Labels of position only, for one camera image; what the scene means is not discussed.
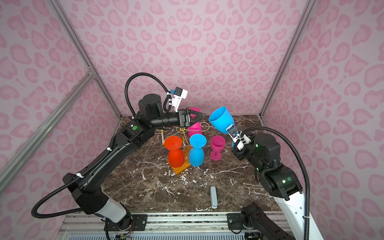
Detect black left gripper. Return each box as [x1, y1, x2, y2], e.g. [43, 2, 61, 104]
[150, 108, 206, 131]

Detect pink wine glass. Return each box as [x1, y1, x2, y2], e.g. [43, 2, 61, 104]
[210, 135, 226, 161]
[188, 107, 202, 137]

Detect blue wine glass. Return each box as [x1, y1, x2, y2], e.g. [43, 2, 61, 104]
[209, 107, 235, 135]
[189, 134, 207, 167]

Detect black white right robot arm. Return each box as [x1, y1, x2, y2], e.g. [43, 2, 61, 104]
[225, 125, 323, 240]

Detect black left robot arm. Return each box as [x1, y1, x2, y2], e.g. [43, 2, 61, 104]
[69, 94, 206, 230]

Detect pink wine glass back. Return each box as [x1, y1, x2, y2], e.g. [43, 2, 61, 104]
[188, 107, 202, 137]

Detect orange wooden rack base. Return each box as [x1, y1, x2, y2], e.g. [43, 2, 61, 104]
[168, 146, 192, 174]

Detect blue wine glass front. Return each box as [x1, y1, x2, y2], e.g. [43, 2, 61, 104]
[189, 134, 207, 167]

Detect red wine glass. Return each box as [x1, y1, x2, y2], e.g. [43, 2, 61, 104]
[165, 136, 185, 168]

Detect white yellow marker pen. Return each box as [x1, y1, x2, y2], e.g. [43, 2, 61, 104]
[161, 129, 166, 146]

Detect white blue case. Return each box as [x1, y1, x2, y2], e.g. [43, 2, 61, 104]
[210, 186, 218, 209]

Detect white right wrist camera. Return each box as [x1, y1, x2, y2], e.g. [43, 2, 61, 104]
[230, 128, 251, 151]

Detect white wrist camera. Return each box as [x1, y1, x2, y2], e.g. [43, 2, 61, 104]
[164, 87, 188, 112]
[230, 128, 251, 151]

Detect gold wire glass rack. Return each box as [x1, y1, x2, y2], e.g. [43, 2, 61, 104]
[176, 120, 211, 148]

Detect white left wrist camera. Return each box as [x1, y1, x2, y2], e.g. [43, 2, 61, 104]
[164, 87, 188, 112]

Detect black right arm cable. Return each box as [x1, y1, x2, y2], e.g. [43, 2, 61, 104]
[239, 126, 311, 240]

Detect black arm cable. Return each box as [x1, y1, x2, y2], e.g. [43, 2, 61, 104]
[31, 72, 171, 219]
[239, 126, 311, 240]

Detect aluminium front rail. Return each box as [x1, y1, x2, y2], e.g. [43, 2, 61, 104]
[56, 212, 265, 240]

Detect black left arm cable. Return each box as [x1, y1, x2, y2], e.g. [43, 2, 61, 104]
[31, 72, 171, 219]

